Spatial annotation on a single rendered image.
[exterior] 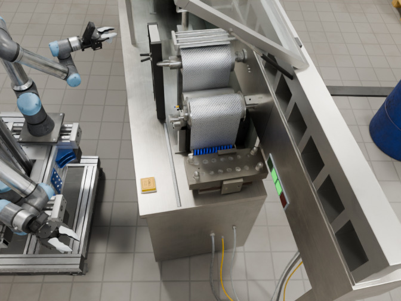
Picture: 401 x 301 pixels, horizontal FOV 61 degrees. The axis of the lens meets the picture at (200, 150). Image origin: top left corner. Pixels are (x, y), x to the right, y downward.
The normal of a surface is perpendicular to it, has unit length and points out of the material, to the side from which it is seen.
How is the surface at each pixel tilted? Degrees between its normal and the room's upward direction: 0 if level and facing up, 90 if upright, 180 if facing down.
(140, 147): 0
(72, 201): 0
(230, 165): 0
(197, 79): 92
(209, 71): 92
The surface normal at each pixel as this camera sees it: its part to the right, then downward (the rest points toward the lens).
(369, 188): 0.05, -0.56
